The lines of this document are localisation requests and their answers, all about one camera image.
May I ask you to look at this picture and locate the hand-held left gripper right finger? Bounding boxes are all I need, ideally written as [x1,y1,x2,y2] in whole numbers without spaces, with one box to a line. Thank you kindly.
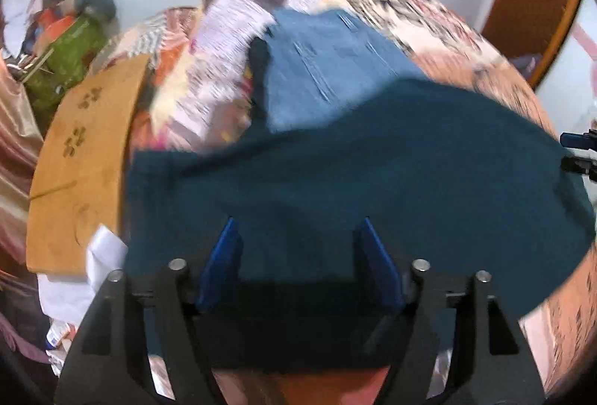
[357,216,547,405]

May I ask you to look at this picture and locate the small black cloth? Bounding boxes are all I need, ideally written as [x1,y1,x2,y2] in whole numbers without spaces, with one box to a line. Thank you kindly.
[246,36,273,110]

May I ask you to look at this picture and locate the wooden lap table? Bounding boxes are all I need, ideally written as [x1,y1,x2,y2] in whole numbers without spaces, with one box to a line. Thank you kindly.
[25,54,151,281]

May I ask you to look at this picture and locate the white crumpled cloth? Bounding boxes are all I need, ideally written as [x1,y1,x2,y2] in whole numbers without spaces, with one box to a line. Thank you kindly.
[37,222,130,323]

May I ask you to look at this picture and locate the green patterned bag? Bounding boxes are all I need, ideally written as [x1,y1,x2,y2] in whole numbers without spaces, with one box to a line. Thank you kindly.
[21,16,112,141]

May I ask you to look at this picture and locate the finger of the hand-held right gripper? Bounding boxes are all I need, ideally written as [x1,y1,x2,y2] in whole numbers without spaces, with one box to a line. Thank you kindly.
[559,131,597,151]
[561,156,597,183]

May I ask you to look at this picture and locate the printed blanket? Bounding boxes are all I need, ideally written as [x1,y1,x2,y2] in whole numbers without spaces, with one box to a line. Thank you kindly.
[88,0,597,405]

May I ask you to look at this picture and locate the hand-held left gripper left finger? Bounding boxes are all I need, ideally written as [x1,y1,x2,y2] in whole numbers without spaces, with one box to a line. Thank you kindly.
[53,216,244,405]

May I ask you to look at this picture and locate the striped orange curtain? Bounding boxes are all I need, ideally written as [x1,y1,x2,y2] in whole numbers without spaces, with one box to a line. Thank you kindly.
[0,60,45,277]

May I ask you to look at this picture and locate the orange box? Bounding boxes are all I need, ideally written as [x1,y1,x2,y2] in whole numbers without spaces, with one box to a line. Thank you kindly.
[36,8,76,48]

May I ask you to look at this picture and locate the blue jeans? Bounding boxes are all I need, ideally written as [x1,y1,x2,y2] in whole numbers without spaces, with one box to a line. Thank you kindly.
[259,8,437,136]

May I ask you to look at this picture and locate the dark drawstring pants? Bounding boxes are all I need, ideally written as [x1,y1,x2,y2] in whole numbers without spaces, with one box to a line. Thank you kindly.
[122,78,597,375]

